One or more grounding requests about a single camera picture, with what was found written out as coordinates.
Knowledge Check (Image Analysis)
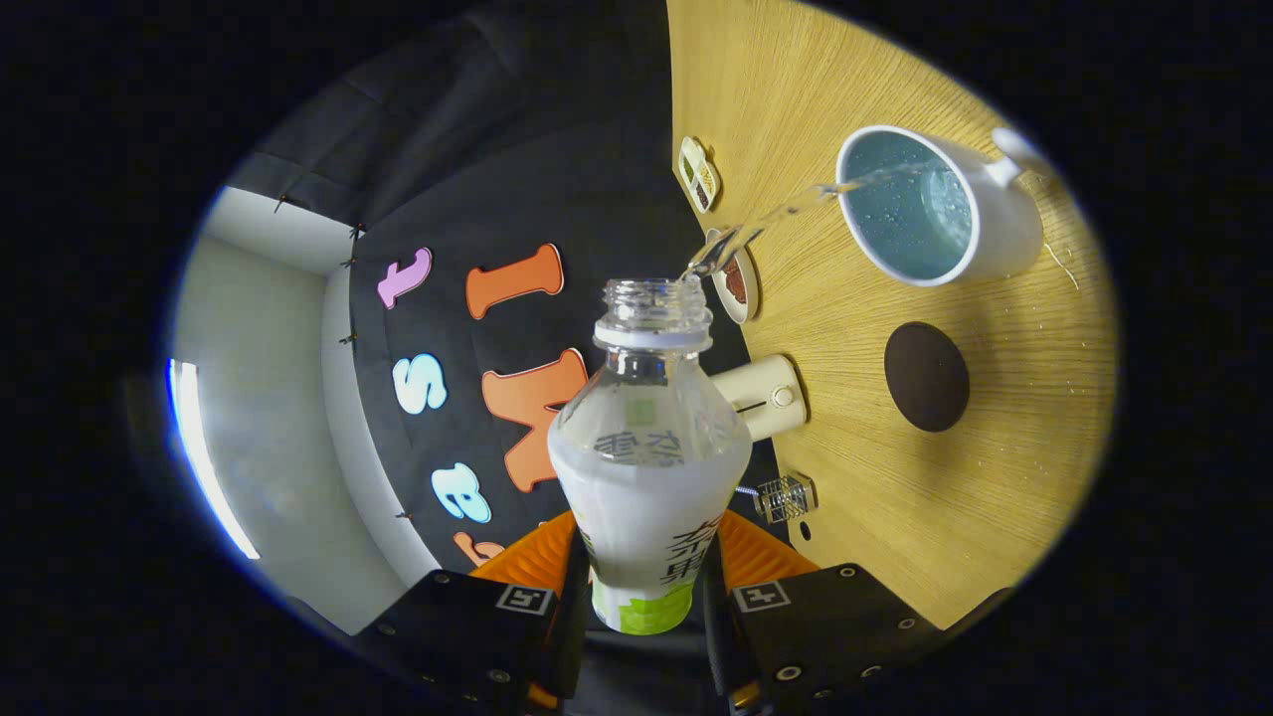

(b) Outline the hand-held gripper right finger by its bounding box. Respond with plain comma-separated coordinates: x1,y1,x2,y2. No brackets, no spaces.
701,509,946,715

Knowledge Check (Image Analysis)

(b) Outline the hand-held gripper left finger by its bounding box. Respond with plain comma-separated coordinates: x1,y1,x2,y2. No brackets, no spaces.
358,510,593,715

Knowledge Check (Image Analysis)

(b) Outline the clear plastic juice bottle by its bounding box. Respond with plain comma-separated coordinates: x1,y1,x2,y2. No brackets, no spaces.
547,278,754,635

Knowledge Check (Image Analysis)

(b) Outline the dark round coaster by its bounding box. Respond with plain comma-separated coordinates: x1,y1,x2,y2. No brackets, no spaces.
883,320,972,434

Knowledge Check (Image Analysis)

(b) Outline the clear juice stream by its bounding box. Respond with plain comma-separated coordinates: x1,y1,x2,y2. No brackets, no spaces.
679,159,946,284

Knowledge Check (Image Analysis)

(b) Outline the white cup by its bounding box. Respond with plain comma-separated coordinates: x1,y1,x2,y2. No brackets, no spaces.
835,124,1050,289

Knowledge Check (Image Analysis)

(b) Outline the cream toaster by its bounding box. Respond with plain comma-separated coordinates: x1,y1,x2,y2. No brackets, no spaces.
711,354,809,444

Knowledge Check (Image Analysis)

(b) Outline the round plate with red food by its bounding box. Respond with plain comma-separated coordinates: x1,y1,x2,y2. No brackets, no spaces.
704,229,762,325

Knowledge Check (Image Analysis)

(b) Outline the divided white grain dish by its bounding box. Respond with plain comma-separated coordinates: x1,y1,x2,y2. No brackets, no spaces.
678,136,721,213

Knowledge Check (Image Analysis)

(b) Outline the black backdrop cloth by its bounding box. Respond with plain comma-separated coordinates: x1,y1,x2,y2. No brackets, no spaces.
224,0,762,637

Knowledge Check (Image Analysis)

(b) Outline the wooden table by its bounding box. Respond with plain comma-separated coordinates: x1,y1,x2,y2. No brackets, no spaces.
666,0,1120,632

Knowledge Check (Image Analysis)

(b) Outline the wire mesh utensil holder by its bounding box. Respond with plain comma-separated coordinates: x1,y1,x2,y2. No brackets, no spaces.
753,474,818,525

